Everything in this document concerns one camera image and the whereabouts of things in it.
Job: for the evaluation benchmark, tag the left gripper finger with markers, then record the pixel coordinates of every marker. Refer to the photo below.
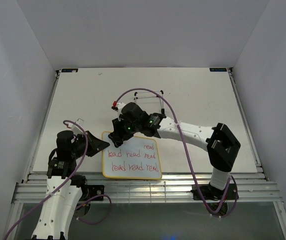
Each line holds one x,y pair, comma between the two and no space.
92,152
96,144

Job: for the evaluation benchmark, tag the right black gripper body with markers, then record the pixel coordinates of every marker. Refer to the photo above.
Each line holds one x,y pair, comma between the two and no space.
125,128

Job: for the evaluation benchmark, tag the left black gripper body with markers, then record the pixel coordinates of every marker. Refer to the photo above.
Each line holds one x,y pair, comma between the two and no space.
79,150

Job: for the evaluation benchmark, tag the yellow framed whiteboard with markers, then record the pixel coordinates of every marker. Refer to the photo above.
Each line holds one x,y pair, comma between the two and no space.
136,159

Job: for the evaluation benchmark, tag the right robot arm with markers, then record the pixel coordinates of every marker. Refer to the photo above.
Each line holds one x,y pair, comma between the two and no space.
219,142

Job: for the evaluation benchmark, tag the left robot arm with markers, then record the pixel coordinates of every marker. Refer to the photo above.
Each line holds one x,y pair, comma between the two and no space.
64,187

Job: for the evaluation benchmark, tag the left blue corner label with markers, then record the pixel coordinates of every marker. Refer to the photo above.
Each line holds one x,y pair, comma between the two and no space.
69,70

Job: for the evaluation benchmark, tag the blue corner label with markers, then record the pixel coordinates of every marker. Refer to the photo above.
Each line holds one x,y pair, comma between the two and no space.
69,70
217,69

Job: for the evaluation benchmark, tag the right blue corner label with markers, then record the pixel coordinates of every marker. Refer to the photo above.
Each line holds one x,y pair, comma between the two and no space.
217,69

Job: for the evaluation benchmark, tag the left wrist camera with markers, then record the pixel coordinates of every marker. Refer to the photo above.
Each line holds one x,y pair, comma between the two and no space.
78,127

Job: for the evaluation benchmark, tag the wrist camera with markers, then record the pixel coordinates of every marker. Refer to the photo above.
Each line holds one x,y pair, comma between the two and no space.
117,107
78,127

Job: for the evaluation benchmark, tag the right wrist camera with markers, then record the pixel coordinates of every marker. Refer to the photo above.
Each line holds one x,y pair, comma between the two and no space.
117,107

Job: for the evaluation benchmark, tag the wire whiteboard stand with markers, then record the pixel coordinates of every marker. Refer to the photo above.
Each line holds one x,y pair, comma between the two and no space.
149,102

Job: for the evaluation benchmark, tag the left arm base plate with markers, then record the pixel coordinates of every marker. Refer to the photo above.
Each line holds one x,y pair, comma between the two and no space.
89,191

